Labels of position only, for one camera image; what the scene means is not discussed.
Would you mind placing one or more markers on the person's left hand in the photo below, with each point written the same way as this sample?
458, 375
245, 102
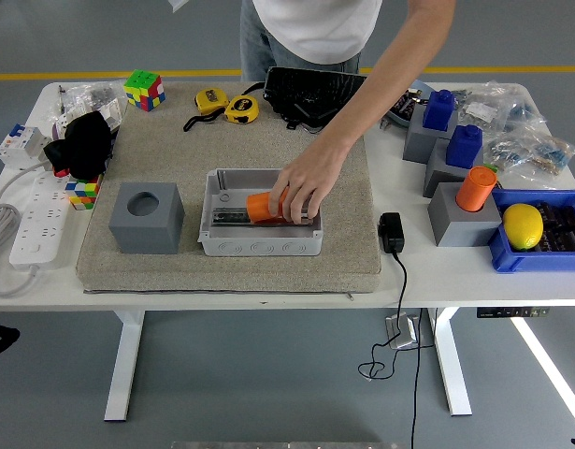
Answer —
310, 178

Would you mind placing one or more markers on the orange cylinder battery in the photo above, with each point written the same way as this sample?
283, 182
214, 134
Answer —
259, 206
474, 192

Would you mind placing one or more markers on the grey electrical box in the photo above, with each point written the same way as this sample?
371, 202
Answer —
259, 243

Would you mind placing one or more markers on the person's left forearm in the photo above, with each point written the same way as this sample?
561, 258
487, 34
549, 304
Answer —
385, 79

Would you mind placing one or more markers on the small dark battery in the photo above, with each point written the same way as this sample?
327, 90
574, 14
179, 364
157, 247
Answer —
407, 108

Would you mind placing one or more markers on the black wrapped case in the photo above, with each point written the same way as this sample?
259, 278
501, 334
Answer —
296, 93

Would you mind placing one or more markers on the small metal clip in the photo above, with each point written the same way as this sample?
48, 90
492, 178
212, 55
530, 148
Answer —
385, 124

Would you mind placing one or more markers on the black power adapter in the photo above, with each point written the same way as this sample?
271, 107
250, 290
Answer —
391, 234

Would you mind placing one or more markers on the yellow tape measure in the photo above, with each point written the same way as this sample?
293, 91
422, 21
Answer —
210, 99
240, 108

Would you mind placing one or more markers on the blue-grey dish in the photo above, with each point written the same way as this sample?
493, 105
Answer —
395, 118

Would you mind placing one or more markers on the grey-brown mat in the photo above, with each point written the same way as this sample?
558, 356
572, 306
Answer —
268, 276

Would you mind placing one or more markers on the grey holder block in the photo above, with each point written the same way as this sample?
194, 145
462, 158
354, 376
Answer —
418, 145
147, 234
460, 229
439, 180

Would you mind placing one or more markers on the black table control panel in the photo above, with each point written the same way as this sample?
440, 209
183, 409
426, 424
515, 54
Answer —
513, 312

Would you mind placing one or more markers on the white table leg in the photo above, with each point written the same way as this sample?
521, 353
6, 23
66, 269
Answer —
125, 374
453, 374

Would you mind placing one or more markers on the blue bottle-shaped block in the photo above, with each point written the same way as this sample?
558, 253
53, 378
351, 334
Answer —
439, 112
464, 149

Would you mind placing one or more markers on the small green part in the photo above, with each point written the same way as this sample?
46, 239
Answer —
490, 166

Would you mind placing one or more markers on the blue plastic bin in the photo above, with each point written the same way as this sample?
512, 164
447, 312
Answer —
535, 262

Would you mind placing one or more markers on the clear bag of components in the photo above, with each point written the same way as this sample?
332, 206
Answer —
525, 112
551, 154
478, 110
504, 152

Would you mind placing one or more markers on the large Rubik's cube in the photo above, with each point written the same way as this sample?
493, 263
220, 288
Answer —
144, 91

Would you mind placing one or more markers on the white socket module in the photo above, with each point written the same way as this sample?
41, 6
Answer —
111, 112

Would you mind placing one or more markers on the yellow lemon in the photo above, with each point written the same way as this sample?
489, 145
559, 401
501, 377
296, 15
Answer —
523, 227

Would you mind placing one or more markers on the clear bag of screws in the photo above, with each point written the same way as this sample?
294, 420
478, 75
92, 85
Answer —
97, 93

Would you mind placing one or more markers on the small Rubik's cube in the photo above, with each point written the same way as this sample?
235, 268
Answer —
81, 194

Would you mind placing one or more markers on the black cloth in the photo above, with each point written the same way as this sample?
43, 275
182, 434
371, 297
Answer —
81, 140

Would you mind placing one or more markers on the thin metal screwdriver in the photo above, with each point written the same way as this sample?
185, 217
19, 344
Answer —
61, 100

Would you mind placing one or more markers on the white power strip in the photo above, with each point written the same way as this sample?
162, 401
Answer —
39, 220

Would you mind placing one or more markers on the white circuit breaker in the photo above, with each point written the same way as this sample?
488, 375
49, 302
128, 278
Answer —
20, 147

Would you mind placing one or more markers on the silver metal bracket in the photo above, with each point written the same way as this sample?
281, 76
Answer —
401, 333

